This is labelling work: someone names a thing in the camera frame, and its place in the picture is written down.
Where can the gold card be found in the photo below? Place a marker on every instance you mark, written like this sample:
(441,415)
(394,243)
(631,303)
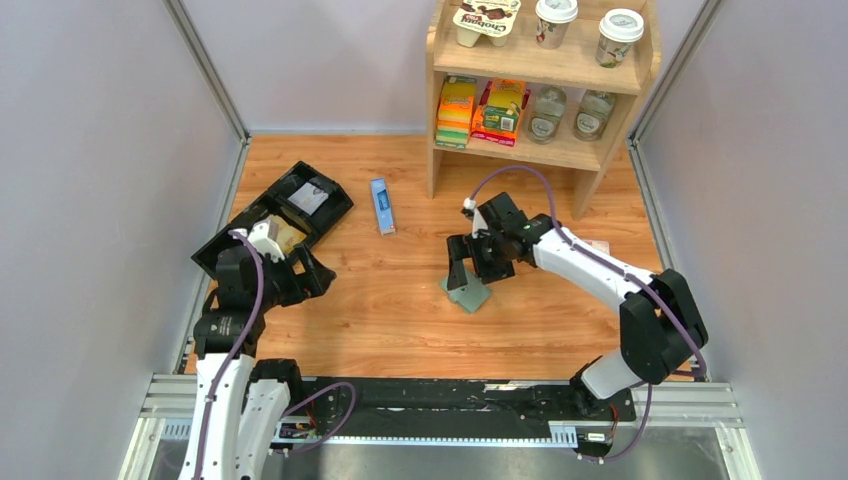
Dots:
(283,236)

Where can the glass jar left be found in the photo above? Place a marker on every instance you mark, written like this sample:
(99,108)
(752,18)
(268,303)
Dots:
(548,110)

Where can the aluminium frame rail left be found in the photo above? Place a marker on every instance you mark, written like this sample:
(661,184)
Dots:
(223,126)

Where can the glass jar right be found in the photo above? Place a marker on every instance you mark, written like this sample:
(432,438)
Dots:
(593,114)

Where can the green sponge pack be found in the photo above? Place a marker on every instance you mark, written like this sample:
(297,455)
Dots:
(455,111)

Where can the paper coffee cup right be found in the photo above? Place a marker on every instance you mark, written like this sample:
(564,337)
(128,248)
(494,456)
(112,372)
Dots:
(619,30)

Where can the aluminium frame rail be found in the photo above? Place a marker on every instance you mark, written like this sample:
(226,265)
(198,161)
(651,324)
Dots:
(689,22)
(223,126)

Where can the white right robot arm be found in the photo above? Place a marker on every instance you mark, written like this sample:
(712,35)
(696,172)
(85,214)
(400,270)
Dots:
(660,325)

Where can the orange pink sponge pack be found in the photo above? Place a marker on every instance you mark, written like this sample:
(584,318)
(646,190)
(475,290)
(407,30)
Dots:
(498,116)

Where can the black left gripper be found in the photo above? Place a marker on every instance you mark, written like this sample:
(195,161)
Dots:
(313,281)

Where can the black compartment tray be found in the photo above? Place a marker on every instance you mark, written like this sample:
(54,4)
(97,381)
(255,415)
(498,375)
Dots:
(274,201)

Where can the wooden shelf unit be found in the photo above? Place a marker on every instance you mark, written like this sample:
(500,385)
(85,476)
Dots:
(571,65)

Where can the paper coffee cup left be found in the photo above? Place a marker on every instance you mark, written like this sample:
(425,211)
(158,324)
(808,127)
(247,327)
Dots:
(553,20)

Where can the chocolate pudding cup pack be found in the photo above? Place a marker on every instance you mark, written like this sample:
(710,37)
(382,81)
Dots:
(491,19)

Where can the aluminium frame rail right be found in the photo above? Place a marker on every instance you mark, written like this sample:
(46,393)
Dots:
(689,22)

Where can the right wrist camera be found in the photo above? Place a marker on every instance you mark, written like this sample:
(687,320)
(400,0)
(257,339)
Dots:
(472,212)

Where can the paper coffee cup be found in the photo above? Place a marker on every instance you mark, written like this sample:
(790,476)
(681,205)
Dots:
(619,30)
(553,20)

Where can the blue slim box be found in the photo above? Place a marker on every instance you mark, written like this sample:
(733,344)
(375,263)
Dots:
(382,206)

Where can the silver card in tray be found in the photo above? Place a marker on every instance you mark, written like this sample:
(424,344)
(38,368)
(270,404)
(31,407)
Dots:
(308,198)

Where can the teal card holder wallet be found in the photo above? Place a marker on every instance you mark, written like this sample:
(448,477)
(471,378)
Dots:
(469,297)

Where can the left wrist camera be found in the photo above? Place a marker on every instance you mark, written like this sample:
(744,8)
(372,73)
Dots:
(263,236)

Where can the glass jar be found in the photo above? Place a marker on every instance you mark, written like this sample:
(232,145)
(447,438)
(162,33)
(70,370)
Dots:
(593,114)
(548,110)

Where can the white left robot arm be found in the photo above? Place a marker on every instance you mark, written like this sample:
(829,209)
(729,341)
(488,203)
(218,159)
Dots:
(240,399)

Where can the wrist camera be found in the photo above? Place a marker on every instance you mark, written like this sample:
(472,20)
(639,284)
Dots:
(472,212)
(263,236)

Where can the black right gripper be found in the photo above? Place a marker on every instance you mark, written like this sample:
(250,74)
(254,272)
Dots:
(463,246)

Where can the white Kamenoko sponge pack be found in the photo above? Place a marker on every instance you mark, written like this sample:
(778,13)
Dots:
(601,246)

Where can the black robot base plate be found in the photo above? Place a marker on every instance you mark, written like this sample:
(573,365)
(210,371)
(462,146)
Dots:
(441,409)

